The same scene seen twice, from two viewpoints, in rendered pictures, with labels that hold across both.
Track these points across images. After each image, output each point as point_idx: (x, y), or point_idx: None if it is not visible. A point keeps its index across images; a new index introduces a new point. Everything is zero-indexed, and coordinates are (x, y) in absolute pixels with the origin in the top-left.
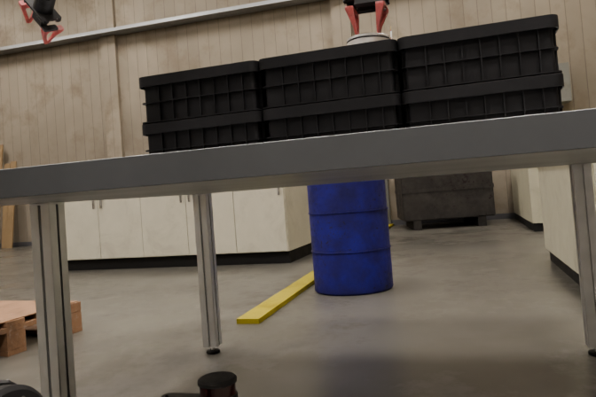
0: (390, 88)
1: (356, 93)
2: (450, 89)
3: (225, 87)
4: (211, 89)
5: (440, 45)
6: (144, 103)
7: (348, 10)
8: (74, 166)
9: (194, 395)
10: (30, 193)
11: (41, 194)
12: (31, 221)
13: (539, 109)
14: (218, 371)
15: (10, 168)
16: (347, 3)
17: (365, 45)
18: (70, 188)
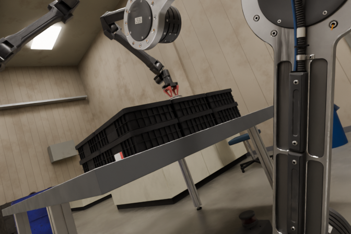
0: (208, 107)
1: (201, 109)
2: (222, 107)
3: (162, 110)
4: (156, 111)
5: (214, 95)
6: (130, 119)
7: (170, 87)
8: (268, 108)
9: (240, 230)
10: (263, 120)
11: (265, 120)
12: (54, 216)
13: (236, 111)
14: (240, 214)
15: (254, 112)
16: (164, 85)
17: (200, 94)
18: (270, 116)
